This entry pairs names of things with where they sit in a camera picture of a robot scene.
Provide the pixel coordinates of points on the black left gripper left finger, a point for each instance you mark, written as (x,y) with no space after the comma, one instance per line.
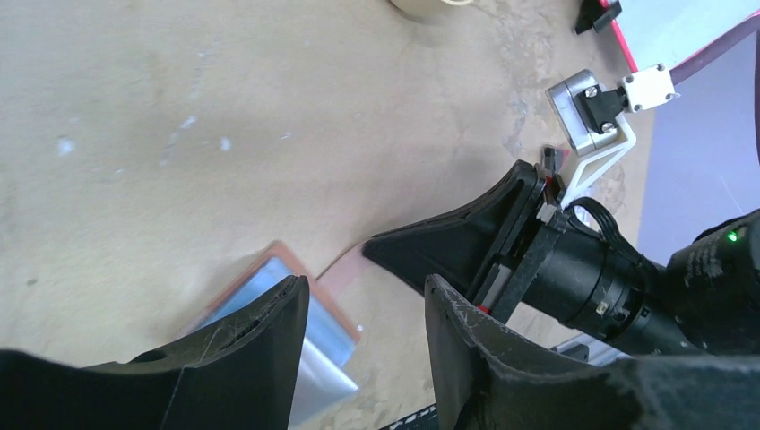
(237,373)

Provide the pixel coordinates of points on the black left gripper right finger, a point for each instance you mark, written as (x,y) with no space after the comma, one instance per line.
(488,377)

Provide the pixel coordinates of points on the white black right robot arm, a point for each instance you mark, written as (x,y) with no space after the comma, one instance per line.
(710,290)

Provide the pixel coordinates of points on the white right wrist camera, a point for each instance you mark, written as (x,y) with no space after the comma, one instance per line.
(594,121)

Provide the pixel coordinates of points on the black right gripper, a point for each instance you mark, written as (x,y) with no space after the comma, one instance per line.
(513,244)

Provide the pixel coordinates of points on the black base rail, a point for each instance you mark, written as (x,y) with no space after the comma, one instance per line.
(423,419)

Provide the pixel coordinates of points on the black whiteboard stand foot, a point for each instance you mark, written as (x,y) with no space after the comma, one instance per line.
(596,15)

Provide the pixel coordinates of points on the pink framed whiteboard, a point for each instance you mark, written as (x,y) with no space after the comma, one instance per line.
(672,32)

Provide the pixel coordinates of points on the beige oval tray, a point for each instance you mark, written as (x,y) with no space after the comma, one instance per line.
(424,9)

